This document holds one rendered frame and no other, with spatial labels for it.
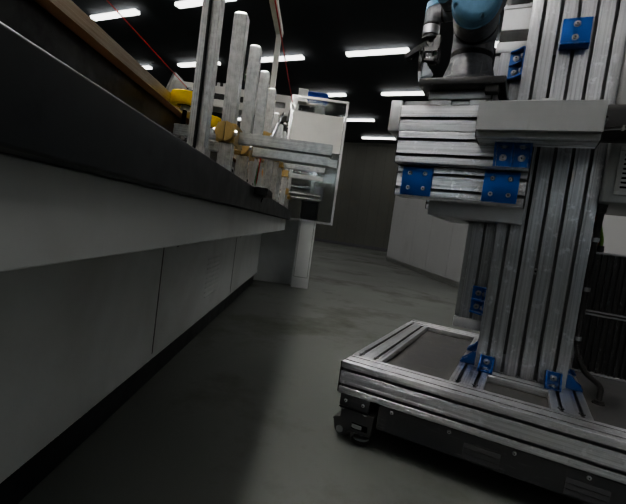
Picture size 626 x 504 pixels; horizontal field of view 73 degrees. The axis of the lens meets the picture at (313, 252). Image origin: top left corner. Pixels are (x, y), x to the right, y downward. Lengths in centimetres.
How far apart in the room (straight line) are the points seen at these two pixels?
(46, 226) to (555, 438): 108
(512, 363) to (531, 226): 41
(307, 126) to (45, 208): 361
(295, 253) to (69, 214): 349
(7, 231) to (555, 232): 129
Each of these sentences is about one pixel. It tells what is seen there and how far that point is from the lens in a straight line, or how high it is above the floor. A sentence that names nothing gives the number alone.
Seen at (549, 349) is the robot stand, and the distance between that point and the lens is 143.
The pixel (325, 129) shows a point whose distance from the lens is 400.
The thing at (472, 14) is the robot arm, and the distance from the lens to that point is 124.
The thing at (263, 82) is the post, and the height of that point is 110.
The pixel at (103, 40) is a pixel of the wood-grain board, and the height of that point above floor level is 88.
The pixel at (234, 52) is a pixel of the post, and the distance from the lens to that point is 122.
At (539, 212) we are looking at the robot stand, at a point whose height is 72.
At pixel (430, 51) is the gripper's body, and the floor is 144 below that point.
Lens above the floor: 60
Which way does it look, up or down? 4 degrees down
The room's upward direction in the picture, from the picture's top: 8 degrees clockwise
